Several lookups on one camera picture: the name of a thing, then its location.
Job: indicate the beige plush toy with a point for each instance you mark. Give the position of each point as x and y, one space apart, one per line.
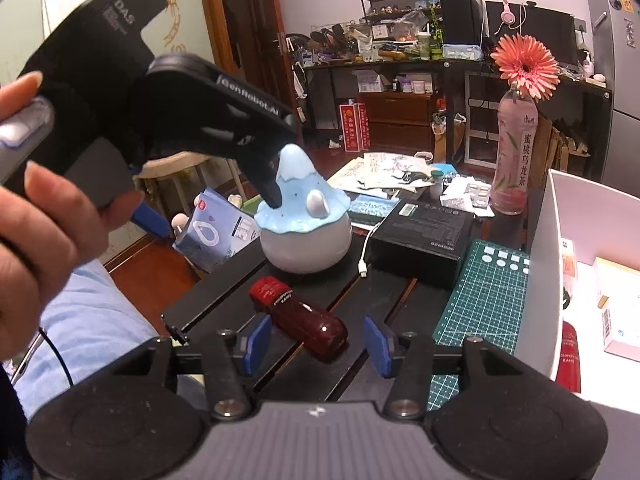
180 221

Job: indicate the green drink cup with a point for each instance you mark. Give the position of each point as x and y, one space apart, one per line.
423 45

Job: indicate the pink tea bottle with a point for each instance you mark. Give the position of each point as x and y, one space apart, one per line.
510 170

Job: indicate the horse painting paper prints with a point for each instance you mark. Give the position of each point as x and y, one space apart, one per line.
380 170

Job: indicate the open white carton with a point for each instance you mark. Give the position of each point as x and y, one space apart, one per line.
372 81

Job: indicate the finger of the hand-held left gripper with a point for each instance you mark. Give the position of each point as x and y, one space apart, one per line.
152 222
267 185

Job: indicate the orange and white medicine box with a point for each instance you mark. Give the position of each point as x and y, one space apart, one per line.
568 262

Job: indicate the brown wooden door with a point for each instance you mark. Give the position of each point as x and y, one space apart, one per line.
240 20

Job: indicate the red sign boards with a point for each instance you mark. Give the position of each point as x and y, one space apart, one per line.
352 127

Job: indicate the blue picture postcard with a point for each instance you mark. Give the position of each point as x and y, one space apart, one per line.
372 205

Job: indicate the white pump bottle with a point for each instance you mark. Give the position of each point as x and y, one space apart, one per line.
588 65

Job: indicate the black product box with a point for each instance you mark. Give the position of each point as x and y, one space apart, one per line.
425 240

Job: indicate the flat cardboard boxes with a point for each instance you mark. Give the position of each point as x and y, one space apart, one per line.
555 145

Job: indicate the pink cat-ear headphones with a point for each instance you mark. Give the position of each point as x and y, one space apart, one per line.
510 17

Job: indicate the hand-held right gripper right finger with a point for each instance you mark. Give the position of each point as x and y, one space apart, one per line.
377 347

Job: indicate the cream high chair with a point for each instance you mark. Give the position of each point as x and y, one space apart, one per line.
170 180

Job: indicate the silver pill blister packs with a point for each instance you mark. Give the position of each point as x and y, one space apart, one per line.
475 192

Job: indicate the light blue tissue pack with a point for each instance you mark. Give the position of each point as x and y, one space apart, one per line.
462 52

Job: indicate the white medicine box blue logo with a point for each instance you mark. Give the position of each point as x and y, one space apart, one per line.
625 330

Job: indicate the black computer monitor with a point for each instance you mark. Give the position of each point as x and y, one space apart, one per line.
550 35

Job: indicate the black-and-white patterned paper slip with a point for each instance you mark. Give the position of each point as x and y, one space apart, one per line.
452 201

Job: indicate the person's left hand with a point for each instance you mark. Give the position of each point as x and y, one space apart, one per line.
35 250

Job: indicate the orange gerbera flower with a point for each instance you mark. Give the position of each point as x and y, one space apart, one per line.
525 65

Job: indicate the silver refrigerator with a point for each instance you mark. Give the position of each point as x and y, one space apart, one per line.
620 60

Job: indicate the white cardboard shoe box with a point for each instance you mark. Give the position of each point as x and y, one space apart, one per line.
545 260

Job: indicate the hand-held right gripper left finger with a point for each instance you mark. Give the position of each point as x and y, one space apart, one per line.
255 345

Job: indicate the small dark-capped bottle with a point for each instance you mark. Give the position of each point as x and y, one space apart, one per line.
436 187

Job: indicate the brown wooden drawer cabinet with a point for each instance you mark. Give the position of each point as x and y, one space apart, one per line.
395 120

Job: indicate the dark red cosmetic bottle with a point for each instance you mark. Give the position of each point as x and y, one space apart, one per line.
300 317
568 360

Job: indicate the blue printed pouch packet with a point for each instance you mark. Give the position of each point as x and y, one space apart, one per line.
210 230

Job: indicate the person's left leg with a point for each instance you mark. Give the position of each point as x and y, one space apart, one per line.
100 320

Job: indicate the black shelf rack with figurines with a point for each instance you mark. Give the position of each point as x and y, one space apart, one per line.
460 15

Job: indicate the blue mountain-shaped white lamp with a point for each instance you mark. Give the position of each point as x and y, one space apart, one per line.
305 245

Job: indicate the white medicine box yellow strip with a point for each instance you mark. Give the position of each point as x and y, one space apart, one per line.
620 275

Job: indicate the small white plant pot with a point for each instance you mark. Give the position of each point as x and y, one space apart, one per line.
424 156

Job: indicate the green cutting mat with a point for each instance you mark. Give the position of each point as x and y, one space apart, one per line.
480 310

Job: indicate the black computer desk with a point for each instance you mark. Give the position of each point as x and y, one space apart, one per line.
380 62

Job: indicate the black slatted desktop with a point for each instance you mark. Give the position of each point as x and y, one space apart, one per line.
225 300

